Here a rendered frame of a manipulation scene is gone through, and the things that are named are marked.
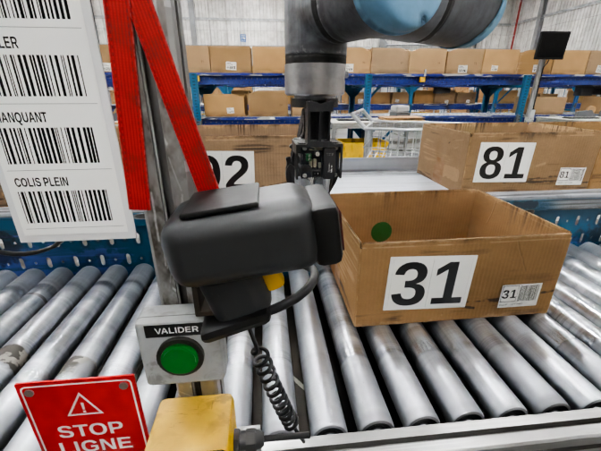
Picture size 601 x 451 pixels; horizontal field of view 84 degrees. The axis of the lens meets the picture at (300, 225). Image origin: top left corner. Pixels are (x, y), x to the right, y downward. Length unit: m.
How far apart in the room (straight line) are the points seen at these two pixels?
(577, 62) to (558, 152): 6.16
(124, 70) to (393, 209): 0.73
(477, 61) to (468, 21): 5.78
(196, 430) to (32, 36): 0.32
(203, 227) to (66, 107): 0.13
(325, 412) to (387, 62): 5.42
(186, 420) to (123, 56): 0.30
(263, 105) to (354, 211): 4.36
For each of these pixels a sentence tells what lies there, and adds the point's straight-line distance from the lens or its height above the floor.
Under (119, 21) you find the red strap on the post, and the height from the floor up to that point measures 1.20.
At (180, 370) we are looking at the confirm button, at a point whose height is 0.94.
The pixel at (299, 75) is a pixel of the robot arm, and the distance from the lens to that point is 0.51.
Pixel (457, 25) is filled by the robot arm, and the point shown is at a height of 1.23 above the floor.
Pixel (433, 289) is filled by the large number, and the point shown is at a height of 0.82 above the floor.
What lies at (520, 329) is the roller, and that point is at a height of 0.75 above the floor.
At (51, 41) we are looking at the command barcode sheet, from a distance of 0.29.
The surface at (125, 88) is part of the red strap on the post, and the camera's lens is 0.27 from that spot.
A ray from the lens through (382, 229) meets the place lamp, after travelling 0.89.
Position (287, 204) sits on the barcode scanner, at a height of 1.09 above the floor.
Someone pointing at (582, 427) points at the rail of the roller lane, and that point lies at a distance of 0.63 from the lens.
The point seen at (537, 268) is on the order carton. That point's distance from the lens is 0.76.
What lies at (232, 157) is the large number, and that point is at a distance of 0.87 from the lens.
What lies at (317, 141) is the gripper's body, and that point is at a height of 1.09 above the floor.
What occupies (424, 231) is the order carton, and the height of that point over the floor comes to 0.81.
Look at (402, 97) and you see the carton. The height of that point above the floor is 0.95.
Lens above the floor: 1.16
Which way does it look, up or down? 22 degrees down
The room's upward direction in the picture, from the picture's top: straight up
